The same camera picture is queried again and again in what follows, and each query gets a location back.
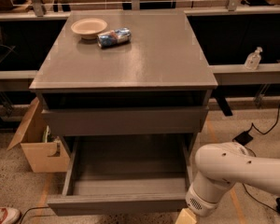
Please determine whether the grey drawer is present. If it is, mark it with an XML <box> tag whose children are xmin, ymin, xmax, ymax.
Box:
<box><xmin>48</xmin><ymin>134</ymin><xmax>191</xmax><ymax>216</ymax></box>
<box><xmin>41</xmin><ymin>91</ymin><xmax>210</xmax><ymax>137</ymax></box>

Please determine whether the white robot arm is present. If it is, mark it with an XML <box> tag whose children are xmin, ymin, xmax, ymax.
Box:
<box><xmin>185</xmin><ymin>142</ymin><xmax>280</xmax><ymax>217</ymax></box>

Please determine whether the grey top drawer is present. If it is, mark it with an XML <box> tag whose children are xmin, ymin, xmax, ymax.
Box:
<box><xmin>41</xmin><ymin>91</ymin><xmax>210</xmax><ymax>137</ymax></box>

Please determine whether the grey drawer cabinet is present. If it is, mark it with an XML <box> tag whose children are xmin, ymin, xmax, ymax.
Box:
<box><xmin>29</xmin><ymin>8</ymin><xmax>219</xmax><ymax>161</ymax></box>

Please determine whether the black power adapter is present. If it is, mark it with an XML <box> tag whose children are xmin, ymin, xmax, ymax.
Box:
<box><xmin>233</xmin><ymin>131</ymin><xmax>253</xmax><ymax>146</ymax></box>

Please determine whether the open cardboard box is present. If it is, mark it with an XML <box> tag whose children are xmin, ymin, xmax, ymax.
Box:
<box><xmin>7</xmin><ymin>98</ymin><xmax>70</xmax><ymax>173</ymax></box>

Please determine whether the clear sanitizer pump bottle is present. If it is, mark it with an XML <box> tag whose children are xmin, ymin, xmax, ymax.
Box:
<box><xmin>245</xmin><ymin>47</ymin><xmax>262</xmax><ymax>70</ymax></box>

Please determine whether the red white sneaker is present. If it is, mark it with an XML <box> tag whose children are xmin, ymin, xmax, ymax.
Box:
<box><xmin>0</xmin><ymin>207</ymin><xmax>21</xmax><ymax>224</ymax></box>

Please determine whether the beige paper bowl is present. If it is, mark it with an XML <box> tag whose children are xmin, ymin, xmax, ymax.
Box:
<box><xmin>71</xmin><ymin>18</ymin><xmax>107</xmax><ymax>40</ymax></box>

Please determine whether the black floor cable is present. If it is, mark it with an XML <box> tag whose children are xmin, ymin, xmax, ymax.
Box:
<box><xmin>242</xmin><ymin>96</ymin><xmax>280</xmax><ymax>213</ymax></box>

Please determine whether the black cable near shoe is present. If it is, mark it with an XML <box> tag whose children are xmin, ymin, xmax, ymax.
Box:
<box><xmin>19</xmin><ymin>205</ymin><xmax>50</xmax><ymax>224</ymax></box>

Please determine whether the grey metal railing frame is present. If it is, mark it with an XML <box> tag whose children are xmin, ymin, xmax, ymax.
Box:
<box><xmin>0</xmin><ymin>0</ymin><xmax>280</xmax><ymax>91</ymax></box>

